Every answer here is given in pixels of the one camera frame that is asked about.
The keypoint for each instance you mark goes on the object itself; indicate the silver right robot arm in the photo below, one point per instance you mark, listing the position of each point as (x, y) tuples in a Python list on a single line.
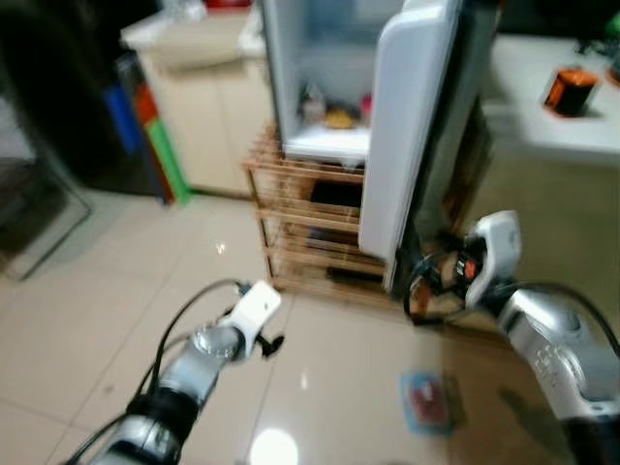
[(552, 339)]

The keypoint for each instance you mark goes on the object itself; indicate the white grey fridge door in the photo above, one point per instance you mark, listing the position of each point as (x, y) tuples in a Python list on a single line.
[(407, 116)]

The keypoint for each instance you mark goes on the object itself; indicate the tall black fridge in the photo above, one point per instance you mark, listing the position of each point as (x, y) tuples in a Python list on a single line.
[(58, 87)]

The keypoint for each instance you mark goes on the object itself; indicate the black long flat object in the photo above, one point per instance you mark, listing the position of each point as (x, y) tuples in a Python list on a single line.
[(347, 277)]

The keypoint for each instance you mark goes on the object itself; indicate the white topped kitchen island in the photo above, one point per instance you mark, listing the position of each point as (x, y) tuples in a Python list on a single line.
[(552, 213)]

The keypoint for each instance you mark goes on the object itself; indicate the wooden slatted rack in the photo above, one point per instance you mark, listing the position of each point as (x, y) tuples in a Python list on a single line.
[(300, 223)]

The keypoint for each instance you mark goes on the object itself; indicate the yellow food item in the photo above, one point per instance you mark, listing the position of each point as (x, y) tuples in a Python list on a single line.
[(339, 118)]

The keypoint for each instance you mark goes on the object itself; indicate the green board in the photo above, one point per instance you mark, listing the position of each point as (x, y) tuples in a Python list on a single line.
[(167, 160)]

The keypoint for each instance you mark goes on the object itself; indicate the orange and black box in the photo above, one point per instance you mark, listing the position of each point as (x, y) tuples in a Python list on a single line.
[(572, 92)]

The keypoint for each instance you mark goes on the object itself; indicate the beige kitchen cabinet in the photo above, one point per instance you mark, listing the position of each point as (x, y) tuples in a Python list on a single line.
[(213, 126)]

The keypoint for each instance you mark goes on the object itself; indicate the dark framed floor mat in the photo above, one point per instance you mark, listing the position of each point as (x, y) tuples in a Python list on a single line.
[(34, 218)]

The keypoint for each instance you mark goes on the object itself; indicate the red board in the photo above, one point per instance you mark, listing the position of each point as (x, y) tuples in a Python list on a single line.
[(145, 102)]

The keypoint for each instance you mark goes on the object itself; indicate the blue board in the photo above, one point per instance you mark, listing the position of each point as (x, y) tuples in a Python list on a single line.
[(118, 116)]

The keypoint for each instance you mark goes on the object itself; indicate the beige woven counter mat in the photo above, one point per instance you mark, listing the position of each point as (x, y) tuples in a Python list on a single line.
[(194, 44)]

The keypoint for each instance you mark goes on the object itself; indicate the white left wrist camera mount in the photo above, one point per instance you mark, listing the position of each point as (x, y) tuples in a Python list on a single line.
[(257, 308)]

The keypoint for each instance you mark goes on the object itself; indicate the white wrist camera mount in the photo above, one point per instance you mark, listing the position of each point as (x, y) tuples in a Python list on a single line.
[(257, 308), (499, 242)]

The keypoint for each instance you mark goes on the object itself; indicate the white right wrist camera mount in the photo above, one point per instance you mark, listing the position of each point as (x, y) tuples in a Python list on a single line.
[(499, 242)]

